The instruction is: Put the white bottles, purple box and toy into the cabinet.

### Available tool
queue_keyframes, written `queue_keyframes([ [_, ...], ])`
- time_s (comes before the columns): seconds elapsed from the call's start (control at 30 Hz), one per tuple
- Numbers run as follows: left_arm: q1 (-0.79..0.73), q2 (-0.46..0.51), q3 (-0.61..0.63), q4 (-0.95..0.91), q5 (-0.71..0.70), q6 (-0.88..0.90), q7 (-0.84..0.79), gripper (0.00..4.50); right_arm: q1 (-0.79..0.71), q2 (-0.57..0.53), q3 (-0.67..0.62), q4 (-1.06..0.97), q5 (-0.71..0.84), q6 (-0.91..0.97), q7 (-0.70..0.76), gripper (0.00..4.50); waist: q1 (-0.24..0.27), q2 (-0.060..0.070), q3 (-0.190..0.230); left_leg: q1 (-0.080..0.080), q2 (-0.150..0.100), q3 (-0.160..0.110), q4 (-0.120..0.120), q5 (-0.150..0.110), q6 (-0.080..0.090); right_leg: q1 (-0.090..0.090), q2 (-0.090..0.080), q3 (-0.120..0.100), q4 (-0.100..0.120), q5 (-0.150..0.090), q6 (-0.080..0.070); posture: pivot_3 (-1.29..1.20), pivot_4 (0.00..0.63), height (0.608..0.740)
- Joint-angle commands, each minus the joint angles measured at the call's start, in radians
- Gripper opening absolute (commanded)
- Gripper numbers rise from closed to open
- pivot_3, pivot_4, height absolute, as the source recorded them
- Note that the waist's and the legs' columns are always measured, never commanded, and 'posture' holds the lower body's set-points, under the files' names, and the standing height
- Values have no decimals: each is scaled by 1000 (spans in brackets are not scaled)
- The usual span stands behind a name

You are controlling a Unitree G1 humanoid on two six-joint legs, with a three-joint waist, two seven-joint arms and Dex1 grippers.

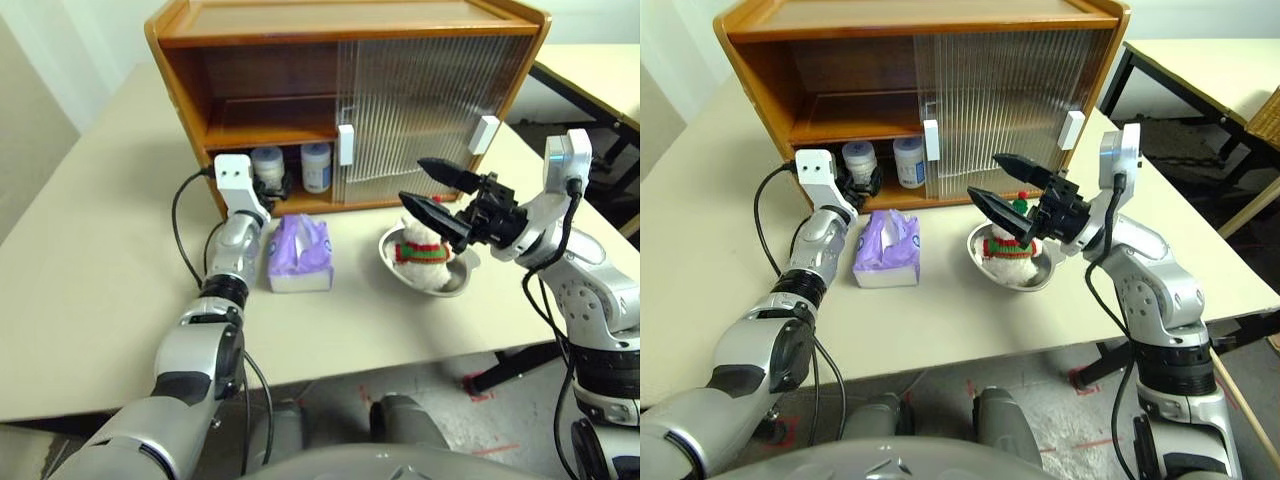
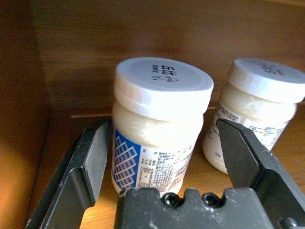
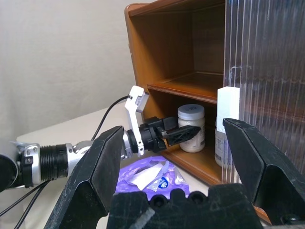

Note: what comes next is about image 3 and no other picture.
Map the white jar with lid print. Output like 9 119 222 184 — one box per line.
177 104 206 153

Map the white jar blue checker label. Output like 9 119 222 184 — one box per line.
214 116 236 169

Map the ribbed clear sliding door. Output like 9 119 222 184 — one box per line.
221 0 305 186

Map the wooden cabinet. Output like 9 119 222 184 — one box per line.
124 0 272 225

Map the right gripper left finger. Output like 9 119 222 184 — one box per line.
44 125 124 229

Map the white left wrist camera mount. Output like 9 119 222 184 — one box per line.
124 85 151 158

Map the purple tissue pack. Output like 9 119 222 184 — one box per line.
118 155 191 198

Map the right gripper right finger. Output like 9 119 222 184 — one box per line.
223 118 305 229

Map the white door handle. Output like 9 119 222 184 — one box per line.
217 87 240 134

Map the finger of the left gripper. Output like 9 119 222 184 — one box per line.
162 125 202 146
163 116 179 131

